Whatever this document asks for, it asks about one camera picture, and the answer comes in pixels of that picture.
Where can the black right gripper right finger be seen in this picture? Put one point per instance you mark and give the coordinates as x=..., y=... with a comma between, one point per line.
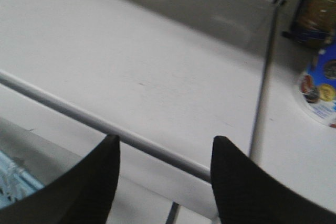
x=244, y=193

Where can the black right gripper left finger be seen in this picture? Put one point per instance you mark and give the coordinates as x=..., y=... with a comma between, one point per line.
x=84, y=194

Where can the white metal shelf unit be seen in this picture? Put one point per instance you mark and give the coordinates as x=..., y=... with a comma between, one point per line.
x=167, y=76

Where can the light blue plastic basket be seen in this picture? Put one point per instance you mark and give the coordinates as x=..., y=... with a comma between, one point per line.
x=16, y=182

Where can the blue white snack tub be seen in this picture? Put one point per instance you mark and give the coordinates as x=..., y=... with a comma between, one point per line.
x=316, y=87

